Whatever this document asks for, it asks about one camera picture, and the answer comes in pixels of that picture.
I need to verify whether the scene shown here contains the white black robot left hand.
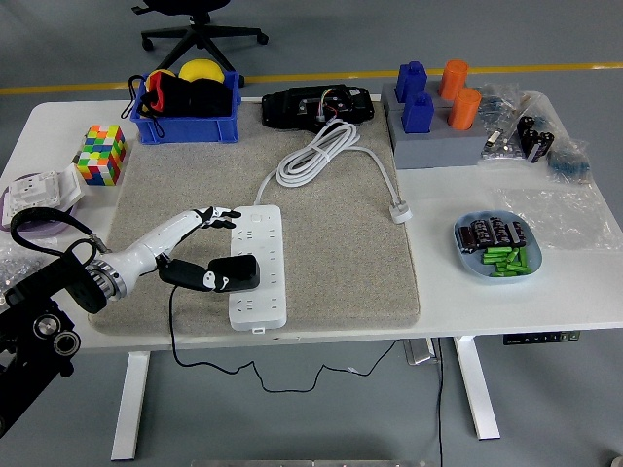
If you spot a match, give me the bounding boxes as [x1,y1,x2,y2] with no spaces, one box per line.
[104,205,243,296]

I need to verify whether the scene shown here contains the thin black adapter cord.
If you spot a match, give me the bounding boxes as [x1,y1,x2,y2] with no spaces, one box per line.
[167,284,401,394]

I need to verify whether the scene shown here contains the black plug adapter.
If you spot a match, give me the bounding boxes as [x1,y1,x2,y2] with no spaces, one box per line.
[208,254,261,294]

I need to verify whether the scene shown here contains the white power strip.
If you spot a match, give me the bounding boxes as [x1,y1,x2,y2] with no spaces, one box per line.
[228,204,288,336]

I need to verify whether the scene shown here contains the white power strip plug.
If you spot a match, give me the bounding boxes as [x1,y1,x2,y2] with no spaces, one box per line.
[387,197,415,225]

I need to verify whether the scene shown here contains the multicolour puzzle cube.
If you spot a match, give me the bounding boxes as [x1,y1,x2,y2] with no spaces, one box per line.
[75,125,129,187]

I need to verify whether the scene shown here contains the clear bag of screws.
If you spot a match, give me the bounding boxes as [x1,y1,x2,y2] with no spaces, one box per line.
[0,237,50,303]

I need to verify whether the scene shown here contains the blue plastic bin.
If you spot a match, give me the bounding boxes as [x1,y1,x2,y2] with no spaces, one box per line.
[129,71,243,146]

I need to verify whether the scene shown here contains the white table leg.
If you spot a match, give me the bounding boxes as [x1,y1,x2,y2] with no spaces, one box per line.
[453,335,502,442]
[110,350,151,462]

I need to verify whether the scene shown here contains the black red cloth bag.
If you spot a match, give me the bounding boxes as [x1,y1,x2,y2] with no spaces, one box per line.
[127,72,234,138]

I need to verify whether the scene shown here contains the small yellow ball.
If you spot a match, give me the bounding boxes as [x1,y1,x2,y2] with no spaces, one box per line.
[145,69,177,91]

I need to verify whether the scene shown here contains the large yellow ball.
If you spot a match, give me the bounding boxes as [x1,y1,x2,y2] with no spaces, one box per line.
[177,58,226,87]

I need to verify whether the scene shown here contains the grey-brown mat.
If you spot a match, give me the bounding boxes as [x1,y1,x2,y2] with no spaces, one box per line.
[87,96,422,337]

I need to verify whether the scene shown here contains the black electronic device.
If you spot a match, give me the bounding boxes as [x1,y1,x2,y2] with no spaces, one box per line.
[261,84,376,131]

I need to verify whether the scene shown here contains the black office chair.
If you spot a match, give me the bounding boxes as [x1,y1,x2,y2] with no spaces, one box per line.
[131,0,270,74]

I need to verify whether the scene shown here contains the grey block holder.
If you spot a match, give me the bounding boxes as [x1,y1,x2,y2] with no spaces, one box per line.
[380,80,488,117]
[391,109,490,170]

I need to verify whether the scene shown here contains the silver box under table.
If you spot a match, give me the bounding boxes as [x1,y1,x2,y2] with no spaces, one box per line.
[402,339,442,366]

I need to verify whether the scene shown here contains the blue bottle-shaped block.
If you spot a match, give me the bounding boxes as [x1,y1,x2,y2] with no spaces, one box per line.
[394,60,428,104]
[401,91,435,136]

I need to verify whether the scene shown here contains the light blue plate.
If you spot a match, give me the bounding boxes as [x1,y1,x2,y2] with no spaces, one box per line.
[453,209,544,285]

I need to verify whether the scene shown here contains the orange cylinder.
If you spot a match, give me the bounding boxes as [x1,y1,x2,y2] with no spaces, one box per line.
[447,87,483,130]
[437,58,470,102]

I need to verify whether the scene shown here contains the clear bag metal parts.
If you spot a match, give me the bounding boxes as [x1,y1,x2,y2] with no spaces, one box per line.
[479,124,530,165]

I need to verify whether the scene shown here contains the clear bag blue components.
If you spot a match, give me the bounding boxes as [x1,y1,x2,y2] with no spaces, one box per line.
[479,82,523,128]

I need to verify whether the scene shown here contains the black table control panel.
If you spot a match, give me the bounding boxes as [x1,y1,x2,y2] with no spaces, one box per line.
[502,330,583,346]

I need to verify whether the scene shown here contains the clear bag black capacitors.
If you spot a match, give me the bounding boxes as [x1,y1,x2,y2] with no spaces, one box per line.
[514,91,557,165]

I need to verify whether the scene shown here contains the empty clear plastic bag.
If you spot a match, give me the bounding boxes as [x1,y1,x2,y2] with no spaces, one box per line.
[491,184,622,252]

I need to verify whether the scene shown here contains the clear bag blue resistors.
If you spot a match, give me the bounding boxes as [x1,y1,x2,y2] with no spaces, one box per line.
[547,138,593,185]

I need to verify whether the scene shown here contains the white switch panel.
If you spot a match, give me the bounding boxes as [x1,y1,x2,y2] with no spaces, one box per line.
[51,163,86,213]

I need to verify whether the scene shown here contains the white wall socket panel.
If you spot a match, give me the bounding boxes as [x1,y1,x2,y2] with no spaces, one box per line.
[1,169,65,228]

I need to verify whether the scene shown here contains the white power strip cable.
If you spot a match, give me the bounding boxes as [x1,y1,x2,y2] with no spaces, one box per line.
[253,119,405,211]

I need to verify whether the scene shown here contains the black hanging cable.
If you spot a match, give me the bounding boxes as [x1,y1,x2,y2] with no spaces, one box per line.
[435,338,446,467]

